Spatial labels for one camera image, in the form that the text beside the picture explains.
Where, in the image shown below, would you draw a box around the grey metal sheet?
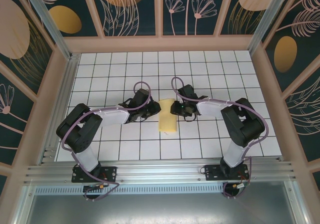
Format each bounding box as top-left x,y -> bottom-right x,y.
23,193 -> 301,224

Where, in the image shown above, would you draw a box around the long aluminium base rail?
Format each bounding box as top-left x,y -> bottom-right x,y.
23,160 -> 297,185

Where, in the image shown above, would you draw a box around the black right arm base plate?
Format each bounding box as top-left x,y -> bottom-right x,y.
204,164 -> 250,182

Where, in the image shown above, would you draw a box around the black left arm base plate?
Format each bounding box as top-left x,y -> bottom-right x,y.
71,166 -> 118,184

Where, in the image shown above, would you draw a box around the aluminium side rail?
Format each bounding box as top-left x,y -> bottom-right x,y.
38,54 -> 81,165

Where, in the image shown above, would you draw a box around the slotted grey cable duct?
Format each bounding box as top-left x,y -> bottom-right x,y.
34,186 -> 227,195

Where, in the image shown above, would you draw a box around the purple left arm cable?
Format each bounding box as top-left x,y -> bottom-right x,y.
61,81 -> 152,202

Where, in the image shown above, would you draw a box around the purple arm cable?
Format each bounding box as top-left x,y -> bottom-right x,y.
171,76 -> 270,200
61,81 -> 152,202

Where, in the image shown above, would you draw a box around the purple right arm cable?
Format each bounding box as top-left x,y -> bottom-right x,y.
171,76 -> 270,200

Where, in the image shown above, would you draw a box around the aluminium corner post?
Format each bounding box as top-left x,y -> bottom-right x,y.
19,0 -> 74,60
248,0 -> 293,57

